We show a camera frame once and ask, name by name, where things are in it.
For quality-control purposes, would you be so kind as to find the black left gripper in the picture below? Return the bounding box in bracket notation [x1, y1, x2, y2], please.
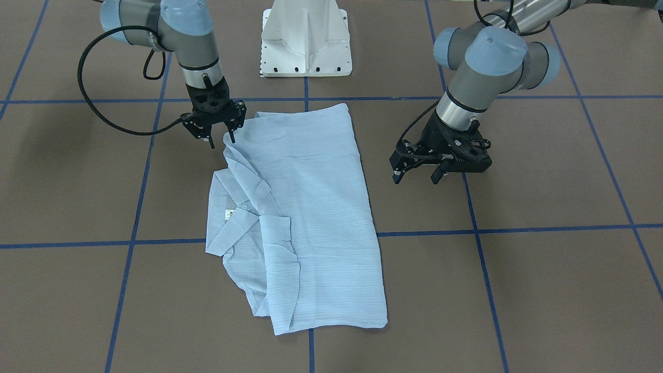
[389, 114, 493, 185]

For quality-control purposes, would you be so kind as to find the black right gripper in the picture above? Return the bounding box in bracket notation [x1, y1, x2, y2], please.
[180, 78, 247, 149]

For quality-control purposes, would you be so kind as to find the light blue button shirt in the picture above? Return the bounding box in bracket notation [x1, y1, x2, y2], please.
[206, 103, 388, 335]

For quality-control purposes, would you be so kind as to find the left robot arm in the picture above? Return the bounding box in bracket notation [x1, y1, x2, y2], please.
[389, 1, 583, 184]

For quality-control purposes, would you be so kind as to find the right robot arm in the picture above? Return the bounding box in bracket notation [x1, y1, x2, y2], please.
[99, 1, 247, 142]

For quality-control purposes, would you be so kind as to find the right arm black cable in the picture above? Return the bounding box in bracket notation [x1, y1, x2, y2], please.
[77, 26, 184, 137]

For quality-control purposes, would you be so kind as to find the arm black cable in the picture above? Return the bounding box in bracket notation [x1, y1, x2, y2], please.
[396, 0, 552, 156]
[77, 26, 184, 137]

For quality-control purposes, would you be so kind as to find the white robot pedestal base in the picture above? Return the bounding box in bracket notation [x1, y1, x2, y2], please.
[260, 1, 353, 78]

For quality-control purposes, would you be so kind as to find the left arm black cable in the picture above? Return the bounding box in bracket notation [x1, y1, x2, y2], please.
[396, 0, 552, 156]

